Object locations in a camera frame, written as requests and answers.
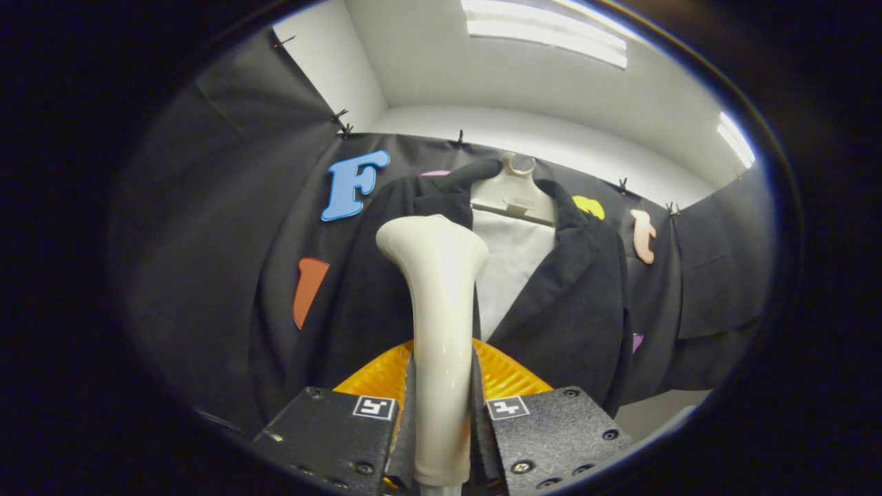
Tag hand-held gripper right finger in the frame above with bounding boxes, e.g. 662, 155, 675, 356
472, 338, 633, 496

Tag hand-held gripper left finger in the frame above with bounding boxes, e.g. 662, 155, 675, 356
252, 338, 418, 496

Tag black suit jacket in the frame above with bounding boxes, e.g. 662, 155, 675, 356
248, 158, 631, 421

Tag white garment steamer head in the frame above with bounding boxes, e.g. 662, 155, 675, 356
376, 215, 490, 488

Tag white shirt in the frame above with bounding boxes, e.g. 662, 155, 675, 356
472, 209, 557, 343

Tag white clothes hanger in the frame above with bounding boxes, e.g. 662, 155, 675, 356
470, 153, 559, 228

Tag black backdrop cloth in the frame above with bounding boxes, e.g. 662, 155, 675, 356
110, 28, 776, 435

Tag narrow ceiling light panel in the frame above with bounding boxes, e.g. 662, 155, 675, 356
715, 112, 757, 169

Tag wide ceiling light panel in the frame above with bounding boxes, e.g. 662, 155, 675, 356
460, 0, 629, 70

